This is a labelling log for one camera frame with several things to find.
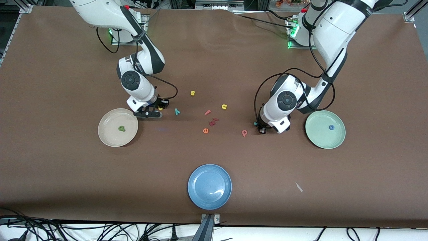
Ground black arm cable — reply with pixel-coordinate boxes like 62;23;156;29
253;68;336;126
96;27;179;100

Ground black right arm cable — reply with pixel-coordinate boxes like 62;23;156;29
96;27;179;100

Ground aluminium frame profile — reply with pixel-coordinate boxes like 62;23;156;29
0;4;34;66
403;0;428;23

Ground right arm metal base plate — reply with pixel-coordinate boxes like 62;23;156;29
111;13;148;46

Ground beige brown plate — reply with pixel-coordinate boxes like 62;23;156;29
98;108;139;147

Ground brown paper table cover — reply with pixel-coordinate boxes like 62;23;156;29
0;6;428;229

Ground orange artificial flowers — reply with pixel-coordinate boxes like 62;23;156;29
276;0;311;8

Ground pale green plate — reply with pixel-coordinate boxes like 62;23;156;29
305;110;346;149

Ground blue plate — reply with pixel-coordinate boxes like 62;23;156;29
188;164;232;210

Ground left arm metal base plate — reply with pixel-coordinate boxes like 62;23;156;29
287;15;323;50

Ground grey metal camera pole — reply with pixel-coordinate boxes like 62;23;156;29
192;214;221;241

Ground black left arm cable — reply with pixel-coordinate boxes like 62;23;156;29
253;68;336;126

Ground black base cable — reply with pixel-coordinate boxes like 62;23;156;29
231;10;295;29

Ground grey power strip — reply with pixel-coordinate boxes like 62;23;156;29
195;0;245;10

